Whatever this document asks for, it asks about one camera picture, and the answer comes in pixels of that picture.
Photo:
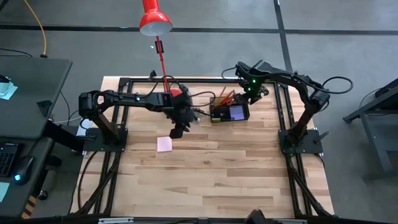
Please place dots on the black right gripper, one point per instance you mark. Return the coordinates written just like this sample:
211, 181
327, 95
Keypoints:
256, 90

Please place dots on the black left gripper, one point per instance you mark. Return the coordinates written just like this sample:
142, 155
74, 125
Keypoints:
182, 112

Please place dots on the purple sticky note pad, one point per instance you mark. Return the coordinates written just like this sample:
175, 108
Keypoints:
237, 113

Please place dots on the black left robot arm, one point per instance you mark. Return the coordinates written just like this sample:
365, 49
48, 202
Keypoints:
133, 99

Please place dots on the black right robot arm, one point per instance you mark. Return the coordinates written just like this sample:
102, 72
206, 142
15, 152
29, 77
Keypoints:
289, 77

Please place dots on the black mesh desk organizer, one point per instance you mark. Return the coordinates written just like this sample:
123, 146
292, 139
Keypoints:
217, 110

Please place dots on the yellow sticky notes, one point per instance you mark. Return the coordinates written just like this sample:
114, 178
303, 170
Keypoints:
216, 119

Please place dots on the pink sticky note pad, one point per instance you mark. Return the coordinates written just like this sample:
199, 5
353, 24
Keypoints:
164, 144

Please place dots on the red desk lamp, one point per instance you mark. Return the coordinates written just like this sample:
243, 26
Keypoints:
155, 18

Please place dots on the white power strip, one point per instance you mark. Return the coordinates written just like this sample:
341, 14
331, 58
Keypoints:
84, 127

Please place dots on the dark metal cart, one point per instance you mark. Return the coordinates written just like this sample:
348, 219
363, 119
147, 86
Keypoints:
373, 130

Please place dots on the black rounded object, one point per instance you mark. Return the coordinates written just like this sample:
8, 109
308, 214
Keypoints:
259, 217

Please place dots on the black corner clamp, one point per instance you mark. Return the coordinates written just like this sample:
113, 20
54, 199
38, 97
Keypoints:
44, 106

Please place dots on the grey side table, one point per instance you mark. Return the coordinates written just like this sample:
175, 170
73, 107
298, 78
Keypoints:
34, 81

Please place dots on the black caster wheel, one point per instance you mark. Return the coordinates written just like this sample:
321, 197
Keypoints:
42, 195

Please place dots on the black computer mouse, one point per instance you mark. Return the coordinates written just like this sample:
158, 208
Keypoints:
23, 169

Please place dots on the teal paper sheet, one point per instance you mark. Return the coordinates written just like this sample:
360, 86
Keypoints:
3, 191
7, 91

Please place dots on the yellow black hazard tape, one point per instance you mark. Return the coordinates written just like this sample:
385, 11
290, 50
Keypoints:
29, 207

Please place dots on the black computer keyboard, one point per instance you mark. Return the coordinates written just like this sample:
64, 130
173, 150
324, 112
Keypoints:
7, 158

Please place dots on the dark computer desk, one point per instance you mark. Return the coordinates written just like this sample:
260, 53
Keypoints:
18, 199

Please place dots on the black aluminium table frame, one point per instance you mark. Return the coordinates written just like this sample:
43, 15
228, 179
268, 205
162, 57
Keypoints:
217, 81

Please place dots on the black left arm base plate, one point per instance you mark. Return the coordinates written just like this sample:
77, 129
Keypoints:
121, 144

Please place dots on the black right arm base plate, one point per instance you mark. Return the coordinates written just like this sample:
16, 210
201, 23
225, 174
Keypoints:
311, 144

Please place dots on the silver metal bracket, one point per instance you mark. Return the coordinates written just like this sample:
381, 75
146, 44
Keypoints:
292, 221
115, 220

